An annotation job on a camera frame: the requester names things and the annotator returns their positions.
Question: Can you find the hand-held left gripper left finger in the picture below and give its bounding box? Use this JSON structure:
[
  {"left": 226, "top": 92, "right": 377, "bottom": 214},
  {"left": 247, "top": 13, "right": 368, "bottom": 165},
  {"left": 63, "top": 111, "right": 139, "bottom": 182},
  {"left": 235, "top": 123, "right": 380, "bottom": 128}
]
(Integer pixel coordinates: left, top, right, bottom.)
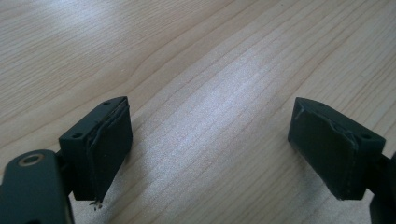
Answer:
[{"left": 58, "top": 95, "right": 134, "bottom": 211}]

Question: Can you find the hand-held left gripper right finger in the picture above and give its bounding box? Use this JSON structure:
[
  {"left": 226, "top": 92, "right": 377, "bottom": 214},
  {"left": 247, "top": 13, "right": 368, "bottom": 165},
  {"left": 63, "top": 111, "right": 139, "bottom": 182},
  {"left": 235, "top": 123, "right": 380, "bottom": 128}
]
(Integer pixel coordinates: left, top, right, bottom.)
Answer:
[{"left": 287, "top": 96, "right": 388, "bottom": 202}]

